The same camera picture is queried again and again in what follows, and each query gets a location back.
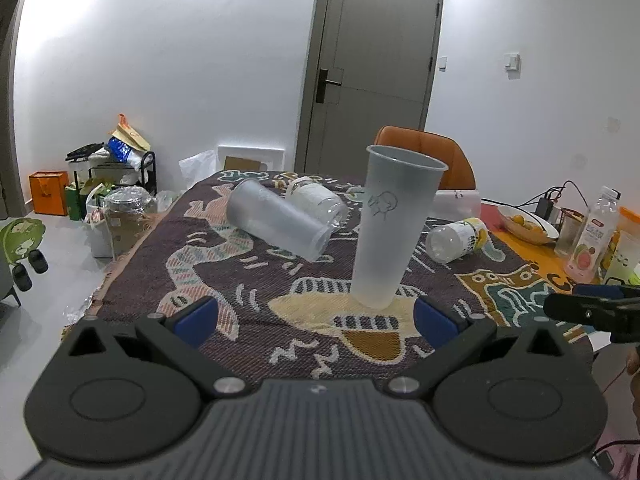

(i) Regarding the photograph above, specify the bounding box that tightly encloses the large frosted plastic cup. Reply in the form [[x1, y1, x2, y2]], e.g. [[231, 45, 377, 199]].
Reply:
[[227, 179, 332, 262]]

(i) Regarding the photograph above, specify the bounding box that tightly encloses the grey door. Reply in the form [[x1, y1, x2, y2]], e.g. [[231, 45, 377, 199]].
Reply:
[[294, 0, 444, 177]]

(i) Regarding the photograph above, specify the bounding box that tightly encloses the black slipper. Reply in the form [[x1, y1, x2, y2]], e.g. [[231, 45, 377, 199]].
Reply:
[[27, 249, 49, 274], [12, 263, 32, 292]]

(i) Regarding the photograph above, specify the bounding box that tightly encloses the clear glass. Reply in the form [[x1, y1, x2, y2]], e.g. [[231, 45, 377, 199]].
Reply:
[[554, 214, 584, 258]]

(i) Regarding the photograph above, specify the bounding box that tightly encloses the grey frosted cup with drawing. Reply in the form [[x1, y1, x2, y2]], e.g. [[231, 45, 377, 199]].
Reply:
[[350, 144, 448, 310]]

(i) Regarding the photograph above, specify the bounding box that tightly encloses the clear plastic jar white label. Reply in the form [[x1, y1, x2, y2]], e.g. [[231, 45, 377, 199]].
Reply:
[[285, 177, 348, 230]]

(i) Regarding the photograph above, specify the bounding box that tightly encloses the orange paper bag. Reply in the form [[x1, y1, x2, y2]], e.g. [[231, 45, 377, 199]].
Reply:
[[28, 171, 70, 216]]

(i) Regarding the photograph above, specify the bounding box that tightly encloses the clear bottle yellow label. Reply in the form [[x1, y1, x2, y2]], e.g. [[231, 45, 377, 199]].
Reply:
[[425, 218, 488, 264]]

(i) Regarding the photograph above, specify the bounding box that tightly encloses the orange leather chair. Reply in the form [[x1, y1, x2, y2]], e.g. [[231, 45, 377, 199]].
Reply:
[[374, 126, 476, 190]]

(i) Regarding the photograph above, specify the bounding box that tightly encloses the white wall switch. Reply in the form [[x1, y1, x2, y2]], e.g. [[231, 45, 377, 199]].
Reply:
[[504, 53, 521, 73]]

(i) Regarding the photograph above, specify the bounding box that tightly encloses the brown cardboard piece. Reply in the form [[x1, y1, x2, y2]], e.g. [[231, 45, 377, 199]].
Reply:
[[224, 156, 268, 171]]

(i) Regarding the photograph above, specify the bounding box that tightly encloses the patterned woven tablecloth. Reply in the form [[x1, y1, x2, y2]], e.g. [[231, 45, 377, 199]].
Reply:
[[91, 170, 573, 382]]

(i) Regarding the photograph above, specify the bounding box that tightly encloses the white bowl of oranges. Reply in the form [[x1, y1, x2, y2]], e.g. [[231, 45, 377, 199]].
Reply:
[[497, 205, 559, 245]]

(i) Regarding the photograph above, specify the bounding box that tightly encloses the pink drink bottle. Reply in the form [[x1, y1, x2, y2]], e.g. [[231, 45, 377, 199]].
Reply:
[[565, 186, 620, 284]]

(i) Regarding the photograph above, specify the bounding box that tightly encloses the black power cable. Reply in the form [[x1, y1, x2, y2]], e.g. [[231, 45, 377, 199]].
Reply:
[[482, 179, 591, 226]]

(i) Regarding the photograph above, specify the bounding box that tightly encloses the black storage rack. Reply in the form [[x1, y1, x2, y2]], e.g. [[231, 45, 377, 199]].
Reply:
[[65, 143, 158, 196]]

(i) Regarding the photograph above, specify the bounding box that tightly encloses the pink frosted cup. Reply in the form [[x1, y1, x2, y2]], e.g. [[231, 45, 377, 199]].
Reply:
[[428, 190, 482, 222]]

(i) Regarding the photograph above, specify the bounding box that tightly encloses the small white door switch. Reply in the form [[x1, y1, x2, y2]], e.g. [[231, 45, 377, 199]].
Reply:
[[438, 56, 448, 72]]

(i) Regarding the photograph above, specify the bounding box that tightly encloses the black door handle lock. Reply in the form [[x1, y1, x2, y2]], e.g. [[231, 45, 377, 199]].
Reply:
[[314, 68, 342, 104]]

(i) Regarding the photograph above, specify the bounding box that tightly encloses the white plastic bag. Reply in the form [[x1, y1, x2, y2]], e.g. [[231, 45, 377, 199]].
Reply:
[[179, 150, 217, 190]]

